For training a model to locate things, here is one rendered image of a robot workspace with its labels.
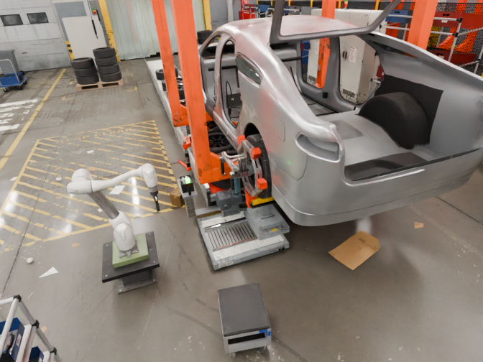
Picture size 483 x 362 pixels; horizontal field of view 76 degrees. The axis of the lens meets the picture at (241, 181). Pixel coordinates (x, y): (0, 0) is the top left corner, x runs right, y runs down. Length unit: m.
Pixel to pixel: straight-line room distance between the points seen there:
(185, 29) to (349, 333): 2.91
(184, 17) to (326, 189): 1.89
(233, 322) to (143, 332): 0.86
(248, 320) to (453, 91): 2.69
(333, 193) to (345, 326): 1.18
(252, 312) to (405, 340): 1.23
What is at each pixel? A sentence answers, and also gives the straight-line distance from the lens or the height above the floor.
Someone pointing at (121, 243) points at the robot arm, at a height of 0.50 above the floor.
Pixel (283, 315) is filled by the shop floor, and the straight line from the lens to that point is 2.90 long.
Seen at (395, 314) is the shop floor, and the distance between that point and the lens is 3.11.
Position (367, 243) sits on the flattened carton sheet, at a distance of 3.63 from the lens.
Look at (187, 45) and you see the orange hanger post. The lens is 3.06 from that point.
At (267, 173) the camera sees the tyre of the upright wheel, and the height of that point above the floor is 0.95.
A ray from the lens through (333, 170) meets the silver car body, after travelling 2.17.
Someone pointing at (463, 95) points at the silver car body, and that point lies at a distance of 3.45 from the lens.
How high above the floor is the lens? 2.39
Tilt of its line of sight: 32 degrees down
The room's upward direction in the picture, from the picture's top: 3 degrees counter-clockwise
